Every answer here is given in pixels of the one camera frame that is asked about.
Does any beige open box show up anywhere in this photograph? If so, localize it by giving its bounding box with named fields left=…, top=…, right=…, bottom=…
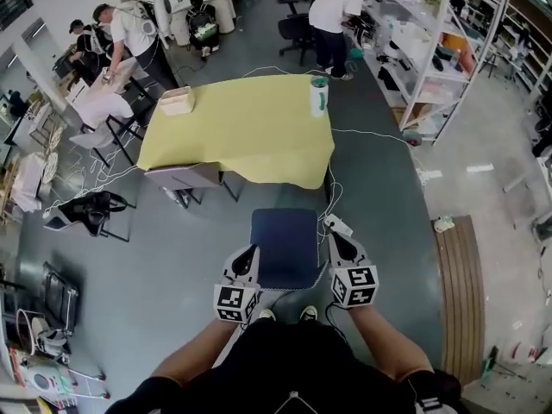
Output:
left=159, top=86, right=196, bottom=116

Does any round white-framed mirror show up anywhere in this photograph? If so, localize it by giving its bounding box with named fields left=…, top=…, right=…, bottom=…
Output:
left=16, top=308, right=48, bottom=357

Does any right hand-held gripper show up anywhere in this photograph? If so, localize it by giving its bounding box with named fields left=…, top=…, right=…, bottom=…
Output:
left=328, top=233, right=380, bottom=310

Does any white shelf rack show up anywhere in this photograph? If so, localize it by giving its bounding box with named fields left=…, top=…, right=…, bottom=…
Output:
left=486, top=0, right=552, bottom=116
left=361, top=0, right=508, bottom=146

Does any person's black shirt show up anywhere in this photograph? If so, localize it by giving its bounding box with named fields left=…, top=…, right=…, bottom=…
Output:
left=105, top=319, right=462, bottom=414

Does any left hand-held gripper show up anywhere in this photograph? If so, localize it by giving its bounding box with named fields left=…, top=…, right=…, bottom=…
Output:
left=213, top=243, right=261, bottom=325

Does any white green tumbler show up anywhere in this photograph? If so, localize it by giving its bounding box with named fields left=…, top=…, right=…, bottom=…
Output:
left=309, top=75, right=329, bottom=118

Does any black shoulder bag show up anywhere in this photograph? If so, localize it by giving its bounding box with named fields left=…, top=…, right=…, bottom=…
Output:
left=57, top=191, right=129, bottom=228

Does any person's left forearm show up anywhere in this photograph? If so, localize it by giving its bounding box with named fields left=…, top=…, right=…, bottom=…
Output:
left=150, top=317, right=242, bottom=383

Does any black office chair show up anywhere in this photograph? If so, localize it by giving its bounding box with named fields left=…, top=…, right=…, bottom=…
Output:
left=278, top=13, right=318, bottom=66

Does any white power strip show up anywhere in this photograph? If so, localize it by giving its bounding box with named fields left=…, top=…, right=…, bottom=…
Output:
left=323, top=213, right=354, bottom=236

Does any table with yellow cloth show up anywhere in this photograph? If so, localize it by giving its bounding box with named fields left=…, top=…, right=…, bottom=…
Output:
left=136, top=73, right=336, bottom=204

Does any folding metal trolley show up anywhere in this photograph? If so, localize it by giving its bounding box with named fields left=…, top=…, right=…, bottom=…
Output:
left=41, top=260, right=82, bottom=340

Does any wooden slatted board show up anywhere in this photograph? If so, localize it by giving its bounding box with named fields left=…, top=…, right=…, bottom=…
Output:
left=430, top=214, right=487, bottom=386

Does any table with white cloth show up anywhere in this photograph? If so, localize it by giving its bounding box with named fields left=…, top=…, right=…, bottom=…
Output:
left=64, top=56, right=156, bottom=131

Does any person's right backpack strap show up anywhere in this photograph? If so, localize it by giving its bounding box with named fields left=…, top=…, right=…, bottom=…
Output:
left=415, top=397, right=446, bottom=414

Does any person's right forearm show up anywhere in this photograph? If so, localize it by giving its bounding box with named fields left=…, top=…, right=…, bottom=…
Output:
left=348, top=306, right=435, bottom=381

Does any white floor cable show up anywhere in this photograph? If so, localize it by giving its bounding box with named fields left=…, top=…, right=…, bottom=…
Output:
left=42, top=65, right=432, bottom=241

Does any silver neck chain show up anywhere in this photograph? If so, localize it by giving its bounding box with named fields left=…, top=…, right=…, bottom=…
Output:
left=275, top=390, right=320, bottom=414

